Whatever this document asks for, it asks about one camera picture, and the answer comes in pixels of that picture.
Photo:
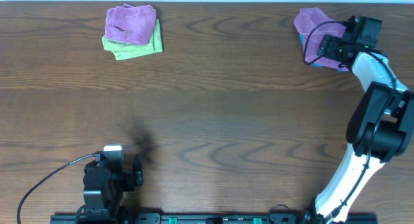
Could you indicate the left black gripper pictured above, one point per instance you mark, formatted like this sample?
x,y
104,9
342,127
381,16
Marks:
x,y
131,178

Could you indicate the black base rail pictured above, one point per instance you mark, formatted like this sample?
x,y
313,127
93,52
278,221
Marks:
x,y
155,218

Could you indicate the folded green cloth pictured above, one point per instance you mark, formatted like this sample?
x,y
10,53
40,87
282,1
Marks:
x,y
125,51

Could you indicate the purple microfiber cloth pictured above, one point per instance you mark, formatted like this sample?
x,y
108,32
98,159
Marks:
x,y
309,18

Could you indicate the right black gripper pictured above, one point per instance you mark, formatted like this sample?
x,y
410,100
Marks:
x,y
325,48

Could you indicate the blue microfiber cloth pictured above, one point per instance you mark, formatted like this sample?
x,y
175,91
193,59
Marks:
x,y
311,54

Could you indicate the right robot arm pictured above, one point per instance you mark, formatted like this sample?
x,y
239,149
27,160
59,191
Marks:
x,y
380,128

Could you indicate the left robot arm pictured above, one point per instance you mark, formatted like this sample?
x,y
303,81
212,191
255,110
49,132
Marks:
x,y
104,185

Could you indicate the folded purple cloth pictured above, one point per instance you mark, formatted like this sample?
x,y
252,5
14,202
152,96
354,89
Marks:
x,y
130,24

